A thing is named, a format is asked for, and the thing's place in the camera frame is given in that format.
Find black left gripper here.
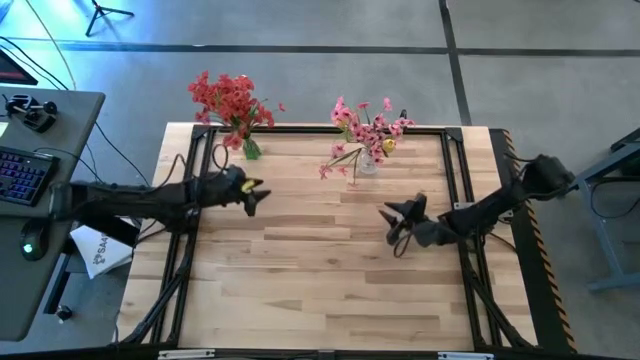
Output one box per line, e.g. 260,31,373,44
199,167,272,217

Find black desk support bar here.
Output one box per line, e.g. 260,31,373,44
43,219,141,315

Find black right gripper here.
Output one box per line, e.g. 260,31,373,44
378,192,454,249

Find dark monitor corner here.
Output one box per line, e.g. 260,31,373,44
0,48,39,86

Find silver hinge bracket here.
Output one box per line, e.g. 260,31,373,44
438,351,495,360
158,348,216,360

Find black aluminium table frame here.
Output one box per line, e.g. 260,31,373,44
119,123,539,351

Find black desk cable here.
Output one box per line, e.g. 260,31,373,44
92,121,154,189

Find grey side tray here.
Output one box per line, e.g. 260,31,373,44
0,85,106,342

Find yellow floor cable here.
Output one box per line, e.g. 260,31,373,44
24,0,77,91

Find black keyboard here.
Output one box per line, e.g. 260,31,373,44
0,145,61,208

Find black hazard-striped edge strip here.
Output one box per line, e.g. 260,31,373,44
488,128,579,354

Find blue-grey metal table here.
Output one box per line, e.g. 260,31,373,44
569,127,640,294

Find white printed paper bag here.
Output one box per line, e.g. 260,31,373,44
69,222,135,280

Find black desk clamp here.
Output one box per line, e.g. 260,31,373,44
5,93,59,134

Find black tripod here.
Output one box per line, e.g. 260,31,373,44
83,0,135,39

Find clear glass vase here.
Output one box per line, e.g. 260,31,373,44
358,148,380,175

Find black floor cable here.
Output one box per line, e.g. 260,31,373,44
0,35,70,92

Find pink artificial flower bunch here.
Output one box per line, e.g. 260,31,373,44
319,97,381,189
344,97,416,166

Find black computer mouse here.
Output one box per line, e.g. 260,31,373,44
19,219,50,262

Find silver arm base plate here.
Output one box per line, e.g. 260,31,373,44
453,201,515,219

